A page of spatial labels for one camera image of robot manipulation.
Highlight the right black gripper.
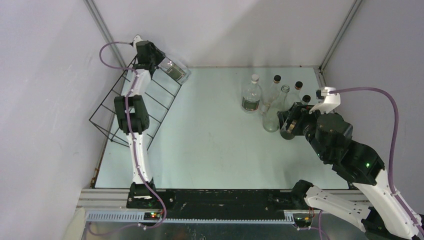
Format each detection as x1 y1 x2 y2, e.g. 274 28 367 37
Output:
275 100 329 160

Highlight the green wine bottle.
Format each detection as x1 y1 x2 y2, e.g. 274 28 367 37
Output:
277 94 311 140

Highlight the tall clear bottle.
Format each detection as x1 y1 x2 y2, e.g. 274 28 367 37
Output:
262 84 290 133

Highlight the clear bottle black cap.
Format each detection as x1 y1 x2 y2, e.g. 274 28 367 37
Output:
286 81 303 109

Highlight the clear bottle copper cap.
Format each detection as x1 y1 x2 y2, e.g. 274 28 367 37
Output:
259 74 282 115

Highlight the clear bottle dark green label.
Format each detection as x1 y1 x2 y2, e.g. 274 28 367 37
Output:
158 57 192 85

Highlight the clear bottle white cap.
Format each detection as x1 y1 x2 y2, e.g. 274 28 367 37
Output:
241 74 263 114

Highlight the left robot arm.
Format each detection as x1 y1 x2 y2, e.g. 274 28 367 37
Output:
114 40 166 212

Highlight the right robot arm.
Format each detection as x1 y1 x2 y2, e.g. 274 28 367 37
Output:
277 103 424 240

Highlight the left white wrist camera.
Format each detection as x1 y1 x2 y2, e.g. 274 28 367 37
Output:
130 34 143 48

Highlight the black wire wine rack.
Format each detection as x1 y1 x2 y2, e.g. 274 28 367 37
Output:
89 68 182 148

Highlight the white toothed cable duct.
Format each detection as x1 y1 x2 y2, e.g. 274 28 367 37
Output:
85 211 299 226

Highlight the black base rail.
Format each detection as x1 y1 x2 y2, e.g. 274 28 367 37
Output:
126 188 319 221

